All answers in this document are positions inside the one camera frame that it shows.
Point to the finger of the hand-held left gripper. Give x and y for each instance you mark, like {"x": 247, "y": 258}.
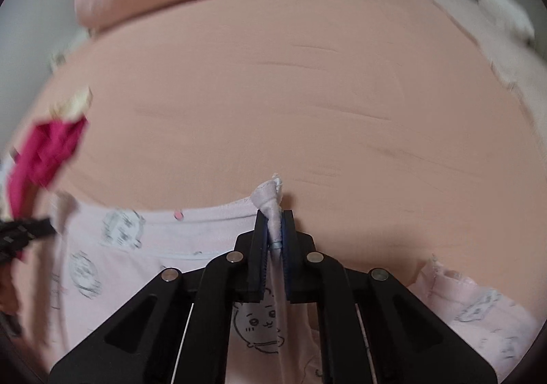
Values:
{"x": 25, "y": 232}

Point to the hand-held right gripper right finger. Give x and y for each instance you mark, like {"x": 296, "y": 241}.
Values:
{"x": 288, "y": 238}

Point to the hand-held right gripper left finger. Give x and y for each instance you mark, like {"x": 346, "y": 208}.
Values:
{"x": 258, "y": 238}

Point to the pink cartoon print pajama pants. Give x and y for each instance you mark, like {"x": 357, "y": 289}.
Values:
{"x": 149, "y": 247}

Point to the magenta garment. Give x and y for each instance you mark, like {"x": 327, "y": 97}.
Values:
{"x": 47, "y": 149}

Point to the cream garment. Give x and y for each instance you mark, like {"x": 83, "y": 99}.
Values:
{"x": 75, "y": 104}

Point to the round pink bed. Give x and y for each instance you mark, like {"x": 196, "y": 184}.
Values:
{"x": 299, "y": 89}

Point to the white plush toy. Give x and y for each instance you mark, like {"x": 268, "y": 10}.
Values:
{"x": 506, "y": 10}

